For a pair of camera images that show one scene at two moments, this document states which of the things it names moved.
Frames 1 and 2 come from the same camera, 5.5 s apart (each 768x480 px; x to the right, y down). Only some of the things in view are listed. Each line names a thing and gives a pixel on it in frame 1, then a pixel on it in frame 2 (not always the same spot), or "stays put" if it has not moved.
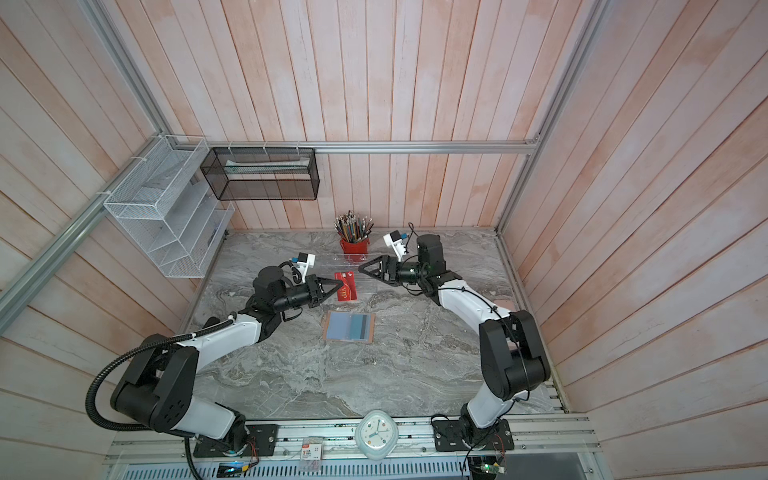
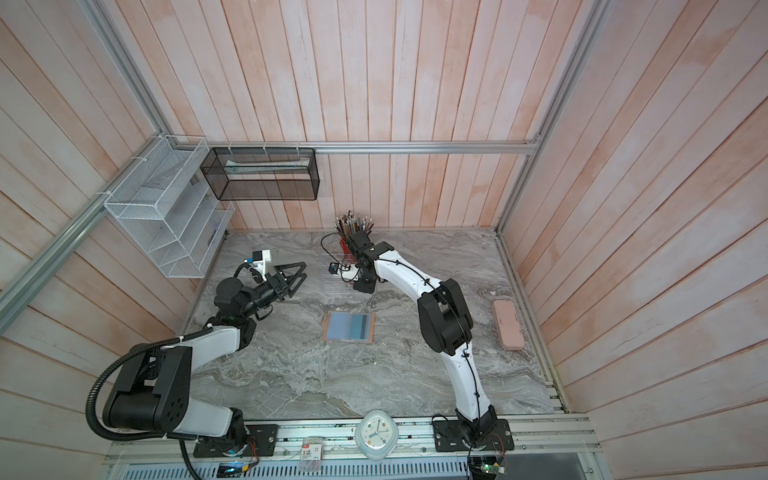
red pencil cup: x=355 y=252 stays put
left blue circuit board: x=230 y=469 stays put
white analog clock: x=376 y=435 stays put
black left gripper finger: x=328 y=281 → x=281 y=268
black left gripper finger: x=325 y=295 → x=302 y=277
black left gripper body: x=298 y=295 → x=273 y=288
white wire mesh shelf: x=168 y=207 stays put
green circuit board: x=485 y=467 stays put
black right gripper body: x=408 y=274 → x=365 y=283
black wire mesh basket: x=262 y=173 stays put
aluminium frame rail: x=355 y=147 stays put
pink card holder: x=350 y=326 stays put
